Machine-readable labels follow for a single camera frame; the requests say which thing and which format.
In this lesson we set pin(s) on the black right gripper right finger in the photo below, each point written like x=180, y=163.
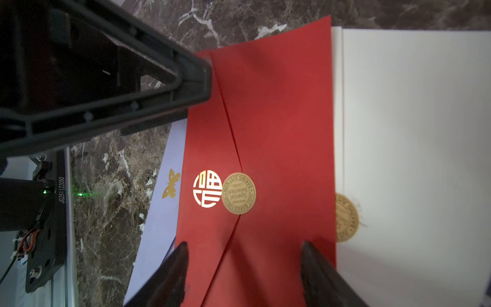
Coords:
x=322, y=284

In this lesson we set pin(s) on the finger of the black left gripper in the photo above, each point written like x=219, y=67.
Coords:
x=72, y=70

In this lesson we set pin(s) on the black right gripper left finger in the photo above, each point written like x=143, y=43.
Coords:
x=166, y=287

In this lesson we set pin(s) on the lilac envelope with butterfly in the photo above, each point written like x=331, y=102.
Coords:
x=158, y=239

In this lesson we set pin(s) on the red envelope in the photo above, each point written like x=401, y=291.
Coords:
x=258, y=173

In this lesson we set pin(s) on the cream white envelope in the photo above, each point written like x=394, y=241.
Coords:
x=412, y=153

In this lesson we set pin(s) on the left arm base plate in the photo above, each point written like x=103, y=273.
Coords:
x=51, y=245

